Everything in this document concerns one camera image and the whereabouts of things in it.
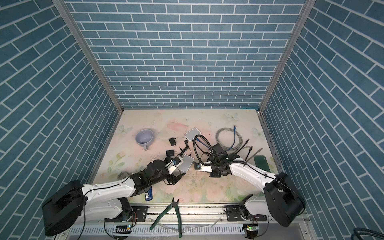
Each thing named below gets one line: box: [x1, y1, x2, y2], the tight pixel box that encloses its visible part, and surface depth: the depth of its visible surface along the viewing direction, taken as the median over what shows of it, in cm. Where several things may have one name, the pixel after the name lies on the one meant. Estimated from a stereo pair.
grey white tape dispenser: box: [117, 171, 130, 180], surface depth 86 cm
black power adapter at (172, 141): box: [168, 137, 177, 147], surface depth 101 cm
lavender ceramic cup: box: [135, 129, 154, 151], surface depth 100 cm
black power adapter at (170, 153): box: [166, 149, 174, 157], surface depth 96 cm
